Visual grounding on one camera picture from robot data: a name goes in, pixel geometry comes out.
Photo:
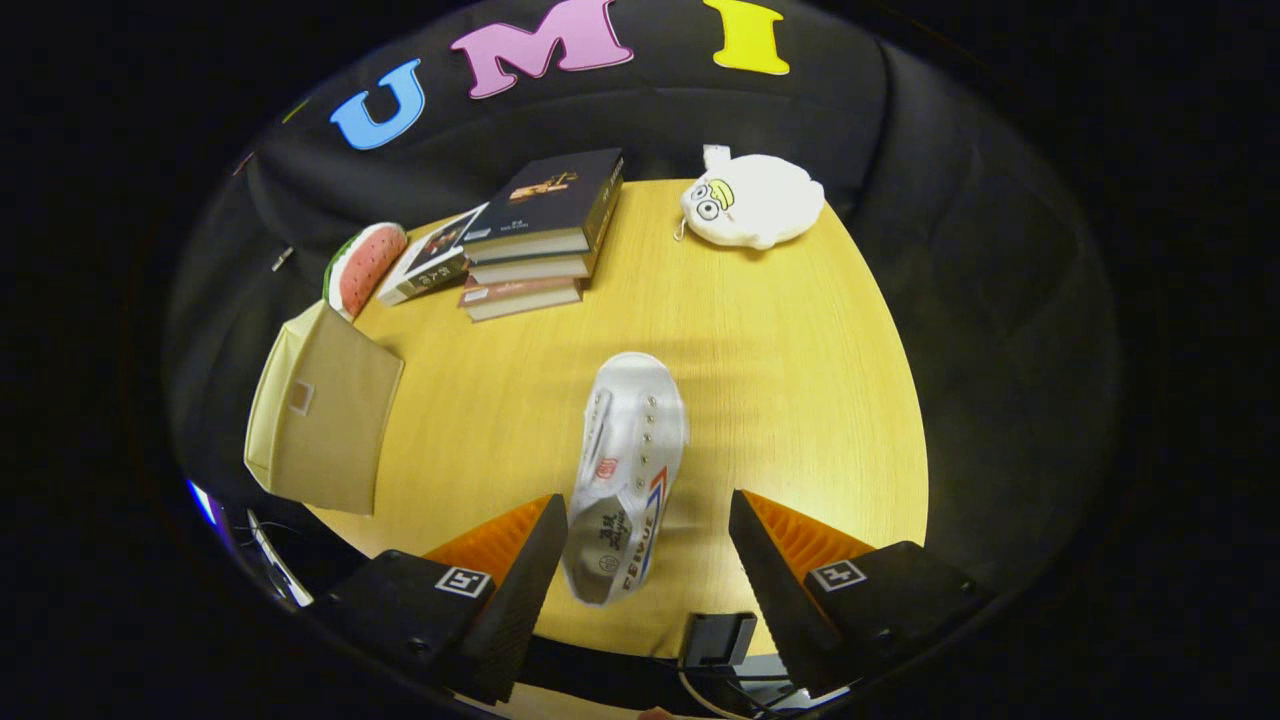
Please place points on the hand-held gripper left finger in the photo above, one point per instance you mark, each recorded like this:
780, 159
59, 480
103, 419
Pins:
520, 590

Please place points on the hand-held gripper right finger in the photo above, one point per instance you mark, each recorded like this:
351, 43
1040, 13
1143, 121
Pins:
770, 590

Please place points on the white canvas shoe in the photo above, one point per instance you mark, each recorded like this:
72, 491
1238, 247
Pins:
630, 430

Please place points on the beige fabric storage box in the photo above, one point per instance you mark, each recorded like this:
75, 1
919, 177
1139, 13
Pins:
330, 420

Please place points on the small black plastic device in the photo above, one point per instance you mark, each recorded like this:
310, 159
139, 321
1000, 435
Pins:
718, 640

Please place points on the brown cover book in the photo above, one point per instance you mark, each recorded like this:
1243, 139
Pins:
520, 298

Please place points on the dark thick book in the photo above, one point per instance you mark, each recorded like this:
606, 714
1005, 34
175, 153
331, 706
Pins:
525, 268

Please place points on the lit computer screen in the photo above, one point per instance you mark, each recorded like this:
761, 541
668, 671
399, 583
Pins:
203, 500

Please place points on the white portrait cover book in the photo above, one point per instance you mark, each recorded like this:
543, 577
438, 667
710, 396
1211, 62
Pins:
430, 255

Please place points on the watermelon slice plush toy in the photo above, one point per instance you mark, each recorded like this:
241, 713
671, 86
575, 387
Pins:
365, 265

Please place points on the black backdrop cloth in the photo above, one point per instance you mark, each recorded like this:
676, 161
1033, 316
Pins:
950, 250

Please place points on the white cartoon face plush toy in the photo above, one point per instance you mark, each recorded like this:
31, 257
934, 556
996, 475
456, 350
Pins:
760, 205

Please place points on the black cover book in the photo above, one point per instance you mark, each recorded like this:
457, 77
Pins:
545, 190

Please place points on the silver metal clip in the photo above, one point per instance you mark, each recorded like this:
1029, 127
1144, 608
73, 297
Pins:
282, 259

